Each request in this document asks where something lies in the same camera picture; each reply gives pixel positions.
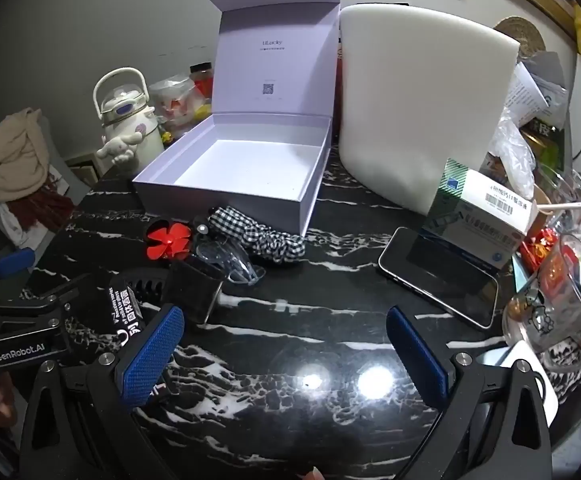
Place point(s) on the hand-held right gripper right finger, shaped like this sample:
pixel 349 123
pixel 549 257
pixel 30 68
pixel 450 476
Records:
pixel 418 360

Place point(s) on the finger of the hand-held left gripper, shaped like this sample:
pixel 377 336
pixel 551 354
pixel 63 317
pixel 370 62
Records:
pixel 13 261
pixel 25 302

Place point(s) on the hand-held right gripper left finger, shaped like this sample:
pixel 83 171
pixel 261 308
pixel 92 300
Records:
pixel 155 355

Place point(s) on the black white-lettered hair clip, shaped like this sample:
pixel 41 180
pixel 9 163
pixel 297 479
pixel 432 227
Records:
pixel 120 315

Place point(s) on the black claw hair clip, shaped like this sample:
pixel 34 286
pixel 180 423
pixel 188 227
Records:
pixel 143 285

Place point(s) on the dark grey square case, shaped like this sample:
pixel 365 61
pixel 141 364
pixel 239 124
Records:
pixel 190 290

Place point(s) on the red flower hair clip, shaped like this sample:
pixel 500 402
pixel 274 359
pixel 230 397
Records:
pixel 168 240

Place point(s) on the clear plastic hair accessory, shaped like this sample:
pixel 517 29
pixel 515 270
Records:
pixel 230 265

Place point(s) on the black lace pearl hair clip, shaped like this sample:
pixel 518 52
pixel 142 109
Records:
pixel 199 221

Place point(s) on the black white checked scrunchie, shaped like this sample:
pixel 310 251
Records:
pixel 265 237

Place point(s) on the white gift box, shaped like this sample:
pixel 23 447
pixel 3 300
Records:
pixel 250 165

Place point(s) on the red plaid scarf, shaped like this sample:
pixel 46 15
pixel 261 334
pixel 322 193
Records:
pixel 40 210

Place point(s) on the black smartphone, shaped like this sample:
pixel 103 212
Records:
pixel 440 275

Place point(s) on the grey chair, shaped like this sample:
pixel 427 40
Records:
pixel 65 175

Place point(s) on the beige cloth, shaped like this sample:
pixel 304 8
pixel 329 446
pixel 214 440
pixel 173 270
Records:
pixel 10 155

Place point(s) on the cartoon print glass mug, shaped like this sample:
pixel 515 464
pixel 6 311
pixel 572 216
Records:
pixel 535 310

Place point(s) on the white mug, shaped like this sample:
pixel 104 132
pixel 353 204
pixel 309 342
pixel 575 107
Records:
pixel 550 390

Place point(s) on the green white medicine box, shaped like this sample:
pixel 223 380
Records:
pixel 485 220

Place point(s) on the red snack packet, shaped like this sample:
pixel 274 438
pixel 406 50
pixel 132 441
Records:
pixel 540 245

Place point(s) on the white cartoon kettle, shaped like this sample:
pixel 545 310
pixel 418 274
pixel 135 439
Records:
pixel 130 130

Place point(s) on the white straw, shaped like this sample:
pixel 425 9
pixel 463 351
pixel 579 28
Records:
pixel 565 207

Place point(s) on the crumpled clear plastic bag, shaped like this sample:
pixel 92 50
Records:
pixel 512 155

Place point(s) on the clear plastic snack bag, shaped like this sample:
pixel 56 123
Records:
pixel 178 100

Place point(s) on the tall clear glass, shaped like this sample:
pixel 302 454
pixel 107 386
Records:
pixel 570 185

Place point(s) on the dark green package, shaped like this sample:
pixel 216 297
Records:
pixel 550 140

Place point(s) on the white foam block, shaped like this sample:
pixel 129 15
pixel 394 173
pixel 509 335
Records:
pixel 420 100

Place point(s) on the black lid spice jar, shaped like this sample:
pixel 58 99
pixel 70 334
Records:
pixel 201 72

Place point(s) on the white paper leaflet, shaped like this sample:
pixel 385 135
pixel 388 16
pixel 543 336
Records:
pixel 522 92

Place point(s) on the grey plastic package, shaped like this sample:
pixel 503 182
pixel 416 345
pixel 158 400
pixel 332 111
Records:
pixel 550 85

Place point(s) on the round woven mat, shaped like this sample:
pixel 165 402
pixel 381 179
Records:
pixel 520 32

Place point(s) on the wooden frame board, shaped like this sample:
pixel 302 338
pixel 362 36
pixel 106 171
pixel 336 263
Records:
pixel 85 170

